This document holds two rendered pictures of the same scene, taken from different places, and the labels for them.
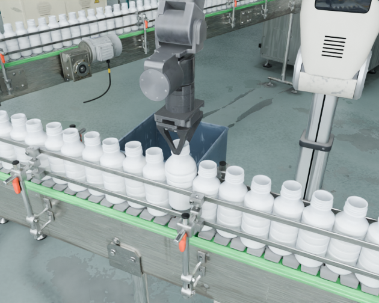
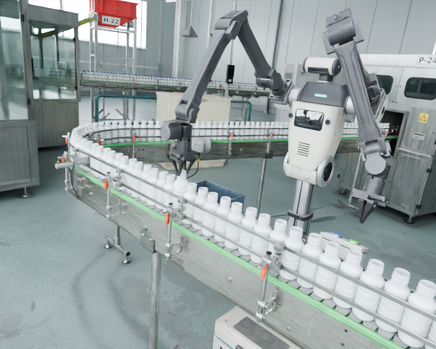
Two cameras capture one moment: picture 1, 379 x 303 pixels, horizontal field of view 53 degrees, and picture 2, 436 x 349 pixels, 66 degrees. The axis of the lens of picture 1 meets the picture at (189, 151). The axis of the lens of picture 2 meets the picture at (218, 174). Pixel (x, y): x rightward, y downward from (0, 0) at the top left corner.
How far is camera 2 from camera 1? 0.69 m
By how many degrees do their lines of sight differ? 21
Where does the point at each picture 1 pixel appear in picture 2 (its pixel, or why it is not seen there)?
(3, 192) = (102, 194)
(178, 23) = (183, 109)
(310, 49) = (291, 149)
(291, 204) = (223, 208)
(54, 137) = (131, 165)
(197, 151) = not seen: hidden behind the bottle
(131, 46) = (219, 149)
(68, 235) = (125, 224)
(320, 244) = (233, 233)
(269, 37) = (346, 170)
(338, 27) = (306, 138)
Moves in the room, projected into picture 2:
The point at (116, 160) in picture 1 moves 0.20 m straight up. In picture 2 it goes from (153, 179) to (156, 133)
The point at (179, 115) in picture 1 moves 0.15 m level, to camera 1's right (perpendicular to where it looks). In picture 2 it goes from (179, 153) to (216, 159)
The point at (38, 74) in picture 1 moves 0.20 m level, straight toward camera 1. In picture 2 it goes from (153, 153) to (151, 159)
